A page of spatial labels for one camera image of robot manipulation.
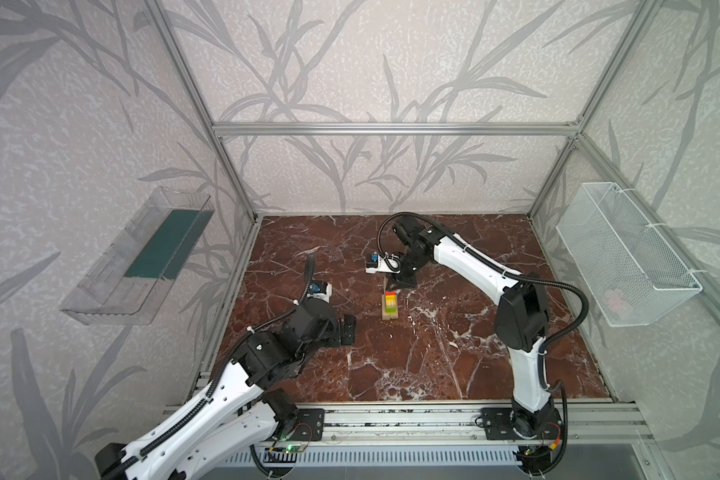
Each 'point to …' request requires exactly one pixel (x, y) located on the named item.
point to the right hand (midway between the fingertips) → (390, 270)
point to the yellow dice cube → (390, 298)
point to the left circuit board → (292, 448)
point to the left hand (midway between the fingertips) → (346, 313)
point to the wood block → (390, 311)
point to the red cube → (391, 293)
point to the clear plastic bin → (127, 284)
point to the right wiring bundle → (535, 459)
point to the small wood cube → (385, 283)
